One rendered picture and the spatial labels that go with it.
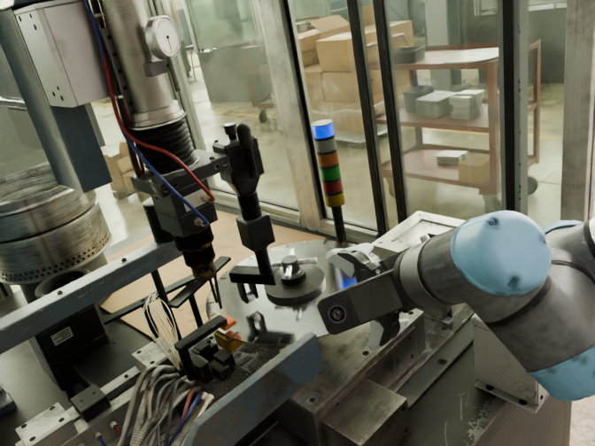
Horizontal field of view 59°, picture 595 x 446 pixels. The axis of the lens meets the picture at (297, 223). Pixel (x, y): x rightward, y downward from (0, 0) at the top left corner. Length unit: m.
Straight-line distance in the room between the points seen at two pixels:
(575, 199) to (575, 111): 0.17
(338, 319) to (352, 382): 0.29
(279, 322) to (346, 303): 0.26
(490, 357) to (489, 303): 0.44
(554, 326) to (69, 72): 0.61
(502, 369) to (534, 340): 0.42
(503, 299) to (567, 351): 0.07
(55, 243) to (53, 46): 0.74
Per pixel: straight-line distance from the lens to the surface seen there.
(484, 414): 0.96
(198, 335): 0.84
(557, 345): 0.53
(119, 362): 1.13
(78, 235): 1.40
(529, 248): 0.49
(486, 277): 0.48
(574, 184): 1.08
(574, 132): 1.05
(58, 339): 1.15
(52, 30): 0.73
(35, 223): 1.36
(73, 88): 0.73
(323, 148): 1.12
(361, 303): 0.62
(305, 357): 0.74
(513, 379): 0.95
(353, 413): 0.87
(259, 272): 0.85
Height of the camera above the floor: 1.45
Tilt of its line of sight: 25 degrees down
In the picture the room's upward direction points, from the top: 12 degrees counter-clockwise
